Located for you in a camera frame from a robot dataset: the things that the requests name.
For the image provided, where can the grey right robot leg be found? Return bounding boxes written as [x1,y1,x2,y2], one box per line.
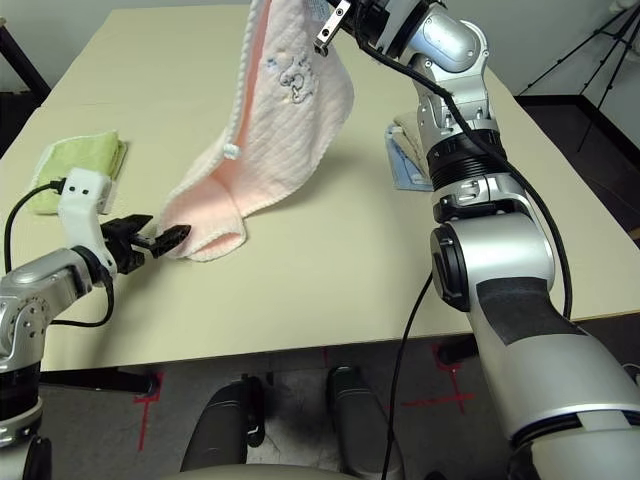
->
[327,365,406,480]

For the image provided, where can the black tripod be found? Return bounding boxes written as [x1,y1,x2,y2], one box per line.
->
[517,0,640,154]

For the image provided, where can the red floor tape cross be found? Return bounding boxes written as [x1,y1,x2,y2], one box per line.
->
[132,372,165,451]
[402,344,476,414]

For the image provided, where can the grey left robot leg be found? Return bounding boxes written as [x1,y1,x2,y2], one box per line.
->
[179,374,266,474]

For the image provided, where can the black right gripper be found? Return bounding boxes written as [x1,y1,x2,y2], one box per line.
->
[314,0,401,56]

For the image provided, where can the pink towel with white trim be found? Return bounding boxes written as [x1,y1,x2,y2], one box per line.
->
[160,0,357,264]

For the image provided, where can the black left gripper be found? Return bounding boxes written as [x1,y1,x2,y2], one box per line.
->
[102,213,192,275]

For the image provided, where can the beige robot torso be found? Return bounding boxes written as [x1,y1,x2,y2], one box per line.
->
[164,463,351,480]

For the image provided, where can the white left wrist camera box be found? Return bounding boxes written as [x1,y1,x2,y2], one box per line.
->
[57,168,119,266]

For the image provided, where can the light blue folded towel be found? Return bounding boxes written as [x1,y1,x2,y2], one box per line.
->
[383,124,432,192]

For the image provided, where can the beige folded towel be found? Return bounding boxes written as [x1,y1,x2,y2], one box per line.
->
[393,112,426,174]

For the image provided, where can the green folded towel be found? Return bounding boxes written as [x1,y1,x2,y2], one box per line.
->
[32,128,129,217]

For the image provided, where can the grey robot leg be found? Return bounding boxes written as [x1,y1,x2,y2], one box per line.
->
[179,374,266,474]
[327,365,406,480]

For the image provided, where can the black table frame bar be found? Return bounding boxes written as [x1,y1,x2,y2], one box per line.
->
[39,367,161,396]

